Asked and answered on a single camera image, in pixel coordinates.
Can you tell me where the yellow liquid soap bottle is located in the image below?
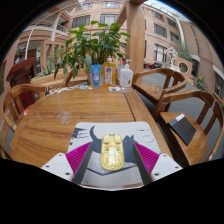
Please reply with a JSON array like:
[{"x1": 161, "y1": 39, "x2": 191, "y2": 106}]
[{"x1": 102, "y1": 55, "x2": 118, "y2": 88}]

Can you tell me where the spiky green agave plant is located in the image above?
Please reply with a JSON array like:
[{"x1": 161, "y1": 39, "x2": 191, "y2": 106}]
[{"x1": 43, "y1": 58, "x2": 56, "y2": 76}]

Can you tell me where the dark red wooden pedestal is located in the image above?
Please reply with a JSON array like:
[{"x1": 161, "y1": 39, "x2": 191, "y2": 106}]
[{"x1": 5, "y1": 56, "x2": 37, "y2": 109}]

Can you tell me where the leafy potted plant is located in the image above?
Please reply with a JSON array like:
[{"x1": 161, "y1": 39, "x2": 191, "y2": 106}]
[{"x1": 53, "y1": 20, "x2": 132, "y2": 86}]

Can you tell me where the wooden armchair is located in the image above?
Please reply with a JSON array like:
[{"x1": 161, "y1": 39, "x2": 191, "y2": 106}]
[
  {"x1": 63, "y1": 68, "x2": 89, "y2": 88},
  {"x1": 132, "y1": 68, "x2": 188, "y2": 111},
  {"x1": 0, "y1": 83, "x2": 51, "y2": 159},
  {"x1": 153, "y1": 89, "x2": 224, "y2": 168}
]

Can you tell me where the white pump bottle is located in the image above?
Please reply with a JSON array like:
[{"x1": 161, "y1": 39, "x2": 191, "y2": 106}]
[{"x1": 119, "y1": 59, "x2": 134, "y2": 89}]

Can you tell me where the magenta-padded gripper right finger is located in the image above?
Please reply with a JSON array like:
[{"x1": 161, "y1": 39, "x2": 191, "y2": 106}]
[{"x1": 132, "y1": 142, "x2": 184, "y2": 186}]

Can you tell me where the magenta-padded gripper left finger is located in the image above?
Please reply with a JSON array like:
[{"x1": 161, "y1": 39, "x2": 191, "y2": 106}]
[{"x1": 40, "y1": 141, "x2": 94, "y2": 185}]

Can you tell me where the black notebook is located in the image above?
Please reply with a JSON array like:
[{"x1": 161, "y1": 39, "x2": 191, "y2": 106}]
[{"x1": 167, "y1": 113, "x2": 197, "y2": 146}]

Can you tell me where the grey cat-print mouse pad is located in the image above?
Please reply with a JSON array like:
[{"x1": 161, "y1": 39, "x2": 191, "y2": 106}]
[{"x1": 66, "y1": 121, "x2": 162, "y2": 188}]

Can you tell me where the white abstract sculpture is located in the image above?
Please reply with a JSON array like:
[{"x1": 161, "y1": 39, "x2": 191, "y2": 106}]
[{"x1": 166, "y1": 46, "x2": 179, "y2": 68}]

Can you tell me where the yellow flowering plant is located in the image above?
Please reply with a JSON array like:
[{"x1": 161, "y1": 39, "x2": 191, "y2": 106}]
[{"x1": 195, "y1": 75, "x2": 206, "y2": 91}]

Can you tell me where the blue tube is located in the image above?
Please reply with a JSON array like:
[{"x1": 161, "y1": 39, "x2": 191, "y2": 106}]
[{"x1": 90, "y1": 64, "x2": 102, "y2": 89}]

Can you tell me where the yellow computer mouse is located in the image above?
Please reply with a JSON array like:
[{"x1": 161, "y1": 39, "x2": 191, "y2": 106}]
[{"x1": 100, "y1": 133, "x2": 126, "y2": 172}]

